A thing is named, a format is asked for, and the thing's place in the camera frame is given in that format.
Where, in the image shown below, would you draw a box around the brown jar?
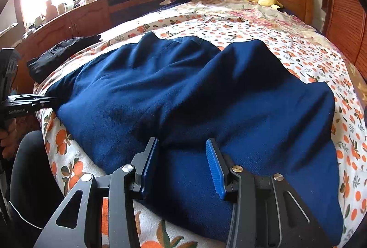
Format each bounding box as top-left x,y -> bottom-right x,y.
45,0 -> 58,22

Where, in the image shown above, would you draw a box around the black folded clothes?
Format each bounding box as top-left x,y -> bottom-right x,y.
27,35 -> 103,84

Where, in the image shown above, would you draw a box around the wooden slatted wardrobe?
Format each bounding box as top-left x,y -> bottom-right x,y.
321,0 -> 367,81

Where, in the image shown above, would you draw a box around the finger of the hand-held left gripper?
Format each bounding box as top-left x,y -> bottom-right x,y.
6,94 -> 58,110

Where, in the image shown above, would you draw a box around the blue suit jacket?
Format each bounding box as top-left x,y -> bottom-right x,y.
45,31 -> 345,247

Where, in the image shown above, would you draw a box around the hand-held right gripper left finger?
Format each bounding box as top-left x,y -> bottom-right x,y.
34,137 -> 160,248

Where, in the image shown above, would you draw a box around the person's left hand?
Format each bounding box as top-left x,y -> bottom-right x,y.
0,121 -> 17,157

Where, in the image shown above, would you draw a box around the wooden desk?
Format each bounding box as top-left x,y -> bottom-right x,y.
13,0 -> 172,94

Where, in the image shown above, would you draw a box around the wooden bed with floral sheet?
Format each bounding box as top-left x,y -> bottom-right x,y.
33,3 -> 367,248

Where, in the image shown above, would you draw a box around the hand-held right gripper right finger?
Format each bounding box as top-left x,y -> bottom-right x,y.
206,138 -> 333,248

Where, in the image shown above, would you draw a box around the pink floral quilt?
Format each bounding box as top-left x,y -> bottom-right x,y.
191,0 -> 324,36

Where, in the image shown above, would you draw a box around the person's dark trousers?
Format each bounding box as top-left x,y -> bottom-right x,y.
7,130 -> 66,248

